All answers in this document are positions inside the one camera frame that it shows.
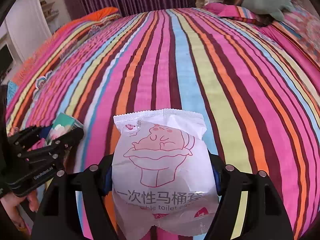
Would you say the teal white small box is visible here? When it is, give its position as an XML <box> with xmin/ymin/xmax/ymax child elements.
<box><xmin>46</xmin><ymin>113</ymin><xmax>83</xmax><ymax>146</ymax></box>

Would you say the pink white toilet cover packet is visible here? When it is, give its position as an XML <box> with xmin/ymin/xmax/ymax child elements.
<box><xmin>112</xmin><ymin>109</ymin><xmax>219</xmax><ymax>239</ymax></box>

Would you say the person left hand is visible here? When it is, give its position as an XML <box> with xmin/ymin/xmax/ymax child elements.
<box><xmin>1</xmin><ymin>190</ymin><xmax>40</xmax><ymax>229</ymax></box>

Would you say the white wardrobe cabinet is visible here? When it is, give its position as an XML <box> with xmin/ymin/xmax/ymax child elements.
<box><xmin>5</xmin><ymin>0</ymin><xmax>71</xmax><ymax>62</ymax></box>

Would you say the striped colourful bed cover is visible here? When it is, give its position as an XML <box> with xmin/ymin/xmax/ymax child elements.
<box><xmin>6</xmin><ymin>8</ymin><xmax>319</xmax><ymax>239</ymax></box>

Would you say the floral pink pillow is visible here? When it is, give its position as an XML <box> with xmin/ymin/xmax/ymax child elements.
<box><xmin>259</xmin><ymin>3</ymin><xmax>319</xmax><ymax>90</ymax></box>

